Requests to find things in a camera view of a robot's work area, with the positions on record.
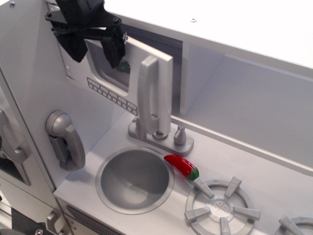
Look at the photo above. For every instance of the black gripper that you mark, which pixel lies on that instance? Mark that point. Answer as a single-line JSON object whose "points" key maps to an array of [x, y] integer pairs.
{"points": [[87, 19]]}

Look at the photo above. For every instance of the white microwave door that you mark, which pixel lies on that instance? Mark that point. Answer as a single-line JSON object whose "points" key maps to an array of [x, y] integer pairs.
{"points": [[146, 91]]}

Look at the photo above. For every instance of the purple toy eggplant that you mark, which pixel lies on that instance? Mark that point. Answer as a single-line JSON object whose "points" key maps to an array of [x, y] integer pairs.
{"points": [[124, 67]]}

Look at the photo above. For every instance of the grey toy telephone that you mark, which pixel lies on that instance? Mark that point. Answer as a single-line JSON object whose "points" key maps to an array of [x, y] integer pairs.
{"points": [[65, 141]]}

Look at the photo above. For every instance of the grey toy faucet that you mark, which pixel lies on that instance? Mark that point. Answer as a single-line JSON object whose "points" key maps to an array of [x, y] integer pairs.
{"points": [[177, 142]]}

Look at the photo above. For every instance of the round silver sink bowl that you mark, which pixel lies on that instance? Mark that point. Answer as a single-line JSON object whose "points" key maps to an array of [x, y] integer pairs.
{"points": [[134, 180]]}

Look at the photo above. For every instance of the white toy kitchen shelf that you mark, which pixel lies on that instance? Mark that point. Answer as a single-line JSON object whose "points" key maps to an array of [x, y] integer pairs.
{"points": [[247, 70]]}

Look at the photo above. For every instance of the red toy chili pepper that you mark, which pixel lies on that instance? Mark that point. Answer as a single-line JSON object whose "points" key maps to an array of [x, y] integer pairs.
{"points": [[183, 166]]}

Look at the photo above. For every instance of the grey stove burner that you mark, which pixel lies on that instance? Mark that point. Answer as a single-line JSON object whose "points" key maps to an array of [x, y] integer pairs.
{"points": [[301, 225], [228, 210]]}

